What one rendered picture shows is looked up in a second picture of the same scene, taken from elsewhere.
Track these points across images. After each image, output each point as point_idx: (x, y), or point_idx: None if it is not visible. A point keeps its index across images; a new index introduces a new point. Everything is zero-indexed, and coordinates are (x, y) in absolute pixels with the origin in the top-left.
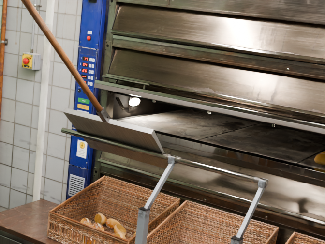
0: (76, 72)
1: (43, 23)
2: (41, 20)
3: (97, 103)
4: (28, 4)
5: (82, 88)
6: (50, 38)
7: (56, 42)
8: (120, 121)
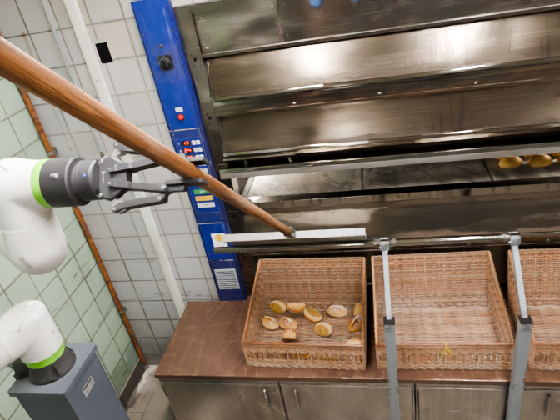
0: (272, 220)
1: (242, 200)
2: (240, 197)
3: (287, 229)
4: (226, 193)
5: (276, 228)
6: (250, 210)
7: (256, 208)
8: (312, 230)
